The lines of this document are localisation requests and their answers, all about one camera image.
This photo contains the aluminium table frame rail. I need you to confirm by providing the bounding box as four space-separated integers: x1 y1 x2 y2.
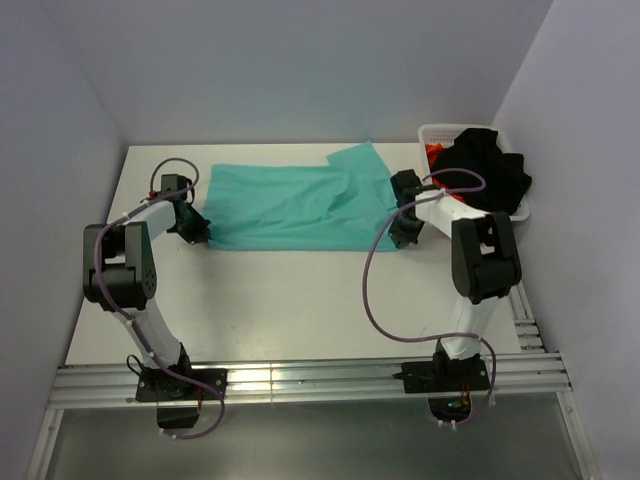
26 285 602 479

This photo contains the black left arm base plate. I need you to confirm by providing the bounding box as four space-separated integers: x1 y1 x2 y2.
135 368 228 403

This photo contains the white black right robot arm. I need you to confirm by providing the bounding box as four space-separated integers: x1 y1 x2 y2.
388 170 522 390

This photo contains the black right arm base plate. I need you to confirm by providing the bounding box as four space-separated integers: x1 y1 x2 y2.
393 356 490 394

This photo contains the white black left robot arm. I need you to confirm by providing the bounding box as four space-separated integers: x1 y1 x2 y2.
83 174 210 399

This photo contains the teal t shirt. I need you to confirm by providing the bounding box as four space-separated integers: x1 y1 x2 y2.
202 142 396 252

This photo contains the white perforated plastic basket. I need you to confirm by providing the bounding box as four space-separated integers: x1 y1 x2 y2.
417 123 530 222

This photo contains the orange t shirt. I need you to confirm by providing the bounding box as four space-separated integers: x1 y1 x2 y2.
425 143 465 203

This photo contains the black t shirt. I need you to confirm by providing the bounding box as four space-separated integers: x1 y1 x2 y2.
433 128 532 215

